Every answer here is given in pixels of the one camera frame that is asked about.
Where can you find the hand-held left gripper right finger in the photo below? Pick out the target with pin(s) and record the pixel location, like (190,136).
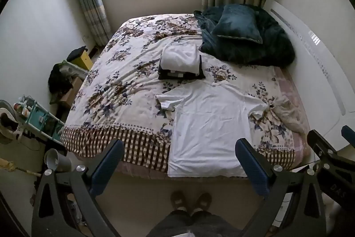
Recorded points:
(249,167)

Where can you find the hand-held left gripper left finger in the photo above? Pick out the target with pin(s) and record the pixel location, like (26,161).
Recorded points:
(108,164)

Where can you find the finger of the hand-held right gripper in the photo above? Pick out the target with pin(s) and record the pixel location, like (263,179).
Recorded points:
(324,146)
(349,133)

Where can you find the white t-shirt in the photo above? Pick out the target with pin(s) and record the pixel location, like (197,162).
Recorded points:
(210,126)

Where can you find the beige crumpled cloth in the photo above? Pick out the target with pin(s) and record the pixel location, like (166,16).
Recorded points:
(291,114)

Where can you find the grey plastic cup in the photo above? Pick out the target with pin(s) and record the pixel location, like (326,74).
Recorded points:
(58,162)

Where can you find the person's right brown slipper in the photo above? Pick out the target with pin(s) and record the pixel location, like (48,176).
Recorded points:
(203,201)

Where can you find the person's brown slipper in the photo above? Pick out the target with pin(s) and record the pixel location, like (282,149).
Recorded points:
(177,199)
(203,201)

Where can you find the person's left brown slipper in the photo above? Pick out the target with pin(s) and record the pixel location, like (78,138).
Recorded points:
(177,199)

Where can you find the teal storage cart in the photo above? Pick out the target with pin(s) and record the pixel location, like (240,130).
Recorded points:
(44,120)

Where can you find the floral bedsheet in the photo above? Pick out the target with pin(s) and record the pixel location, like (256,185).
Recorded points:
(122,87)

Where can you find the cardboard box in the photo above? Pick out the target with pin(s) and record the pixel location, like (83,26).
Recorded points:
(70,92)

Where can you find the person's dark trousers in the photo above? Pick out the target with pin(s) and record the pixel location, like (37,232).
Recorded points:
(191,224)

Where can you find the white headboard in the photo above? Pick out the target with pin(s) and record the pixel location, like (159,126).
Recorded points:
(313,59)

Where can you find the black bag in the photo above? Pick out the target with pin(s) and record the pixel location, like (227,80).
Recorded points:
(59,78)

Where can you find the yellow box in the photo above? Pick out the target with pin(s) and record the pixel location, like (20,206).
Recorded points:
(84,60)

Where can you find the white round appliance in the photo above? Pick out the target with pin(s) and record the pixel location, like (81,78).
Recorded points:
(7,126)

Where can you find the dark green blanket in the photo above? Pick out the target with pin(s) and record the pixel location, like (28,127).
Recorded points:
(266,48)

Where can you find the black cloth on box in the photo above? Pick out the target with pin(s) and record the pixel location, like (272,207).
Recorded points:
(76,53)

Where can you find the dark green pillow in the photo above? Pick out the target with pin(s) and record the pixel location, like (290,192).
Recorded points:
(238,23)

